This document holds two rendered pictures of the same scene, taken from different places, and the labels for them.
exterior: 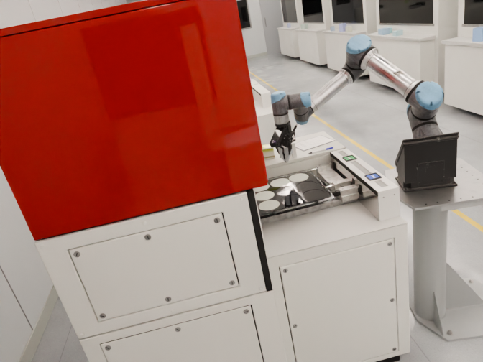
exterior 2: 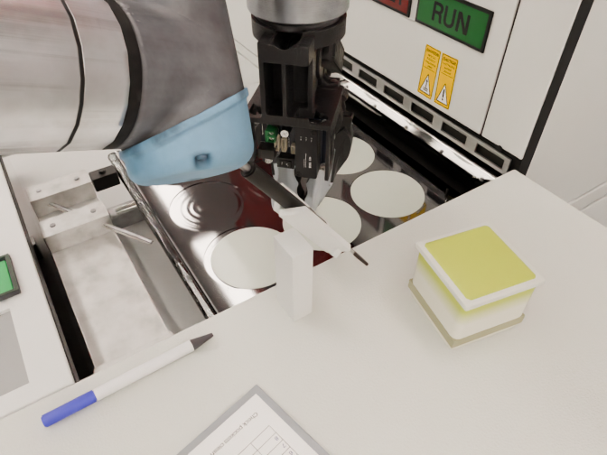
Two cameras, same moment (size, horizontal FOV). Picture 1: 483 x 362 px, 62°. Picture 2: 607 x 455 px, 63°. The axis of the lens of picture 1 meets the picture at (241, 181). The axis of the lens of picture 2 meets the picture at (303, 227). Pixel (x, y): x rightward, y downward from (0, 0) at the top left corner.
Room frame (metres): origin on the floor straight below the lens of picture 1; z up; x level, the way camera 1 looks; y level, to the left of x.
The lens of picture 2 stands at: (2.27, -0.43, 1.33)
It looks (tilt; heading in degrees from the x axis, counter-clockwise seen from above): 44 degrees down; 152
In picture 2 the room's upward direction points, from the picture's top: straight up
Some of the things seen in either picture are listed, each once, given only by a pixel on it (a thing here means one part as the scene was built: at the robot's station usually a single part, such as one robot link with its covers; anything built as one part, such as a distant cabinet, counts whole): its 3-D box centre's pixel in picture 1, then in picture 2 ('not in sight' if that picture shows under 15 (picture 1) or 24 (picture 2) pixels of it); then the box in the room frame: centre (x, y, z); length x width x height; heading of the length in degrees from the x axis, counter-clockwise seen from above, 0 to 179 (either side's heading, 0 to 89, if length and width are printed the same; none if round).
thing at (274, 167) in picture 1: (284, 161); (410, 453); (2.16, -0.27, 0.89); 0.62 x 0.35 x 0.14; 95
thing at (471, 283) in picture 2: (267, 151); (469, 285); (2.10, -0.18, 1.00); 0.07 x 0.07 x 0.07; 83
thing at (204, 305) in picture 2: (320, 182); (156, 227); (1.79, -0.38, 0.90); 0.38 x 0.01 x 0.01; 5
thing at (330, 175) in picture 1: (336, 183); (100, 279); (1.81, -0.46, 0.87); 0.36 x 0.08 x 0.03; 5
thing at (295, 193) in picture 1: (285, 191); (278, 179); (1.77, -0.20, 0.90); 0.34 x 0.34 x 0.01; 5
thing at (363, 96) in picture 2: not in sight; (387, 131); (1.74, 0.01, 0.89); 0.44 x 0.02 x 0.10; 5
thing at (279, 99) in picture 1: (279, 103); not in sight; (1.94, -0.26, 1.29); 0.09 x 0.08 x 0.11; 79
